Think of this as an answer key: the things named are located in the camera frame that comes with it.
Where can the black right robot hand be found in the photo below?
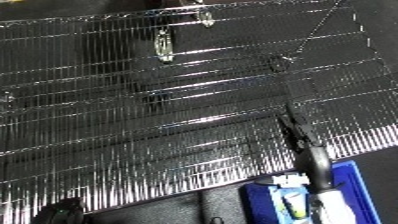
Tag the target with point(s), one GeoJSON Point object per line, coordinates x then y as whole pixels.
{"type": "Point", "coordinates": [305, 140]}

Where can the pale right robot arm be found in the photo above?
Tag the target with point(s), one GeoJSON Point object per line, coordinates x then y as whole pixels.
{"type": "Point", "coordinates": [331, 208]}

